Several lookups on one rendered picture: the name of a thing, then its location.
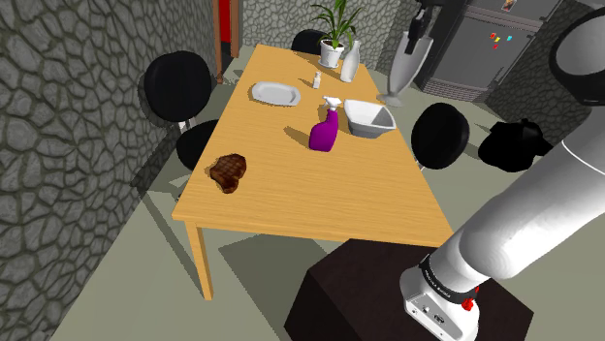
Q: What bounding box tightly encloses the green plant in white pot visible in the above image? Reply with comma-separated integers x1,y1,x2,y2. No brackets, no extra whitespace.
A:
310,0,366,70

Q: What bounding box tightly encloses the black round chair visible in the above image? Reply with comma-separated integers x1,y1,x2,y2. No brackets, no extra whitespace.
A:
409,102,471,171
143,49,221,173
290,29,330,56

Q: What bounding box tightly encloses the black lumpy bag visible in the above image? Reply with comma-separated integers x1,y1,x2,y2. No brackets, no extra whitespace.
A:
477,117,555,174

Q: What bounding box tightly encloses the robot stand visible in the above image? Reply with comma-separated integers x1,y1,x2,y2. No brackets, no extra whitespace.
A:
283,237,535,341

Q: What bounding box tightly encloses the light wooden table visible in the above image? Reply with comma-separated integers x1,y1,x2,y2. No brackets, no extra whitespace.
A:
171,44,455,302

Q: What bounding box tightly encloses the white angular bowl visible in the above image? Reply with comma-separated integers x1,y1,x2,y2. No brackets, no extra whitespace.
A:
343,98,398,140

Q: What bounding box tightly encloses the purple spray bottle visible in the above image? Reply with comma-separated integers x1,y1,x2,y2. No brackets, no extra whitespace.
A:
308,95,343,153

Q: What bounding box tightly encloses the white and black upright vacuum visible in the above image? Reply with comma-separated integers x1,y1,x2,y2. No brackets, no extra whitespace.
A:
376,8,434,109

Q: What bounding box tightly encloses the brown grilled steak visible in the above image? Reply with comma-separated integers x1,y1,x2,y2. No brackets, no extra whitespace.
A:
208,153,248,196

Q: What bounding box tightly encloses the grey refrigerator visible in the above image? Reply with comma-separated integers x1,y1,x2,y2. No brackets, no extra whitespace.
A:
413,0,581,104

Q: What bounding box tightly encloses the white oval plate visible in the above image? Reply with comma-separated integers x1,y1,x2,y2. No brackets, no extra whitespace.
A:
250,80,303,108

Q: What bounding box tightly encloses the red door with wooden frame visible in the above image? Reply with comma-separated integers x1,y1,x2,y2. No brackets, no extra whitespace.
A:
211,0,241,85

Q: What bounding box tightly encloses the white slim vase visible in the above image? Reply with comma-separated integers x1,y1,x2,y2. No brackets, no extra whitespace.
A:
339,40,362,84

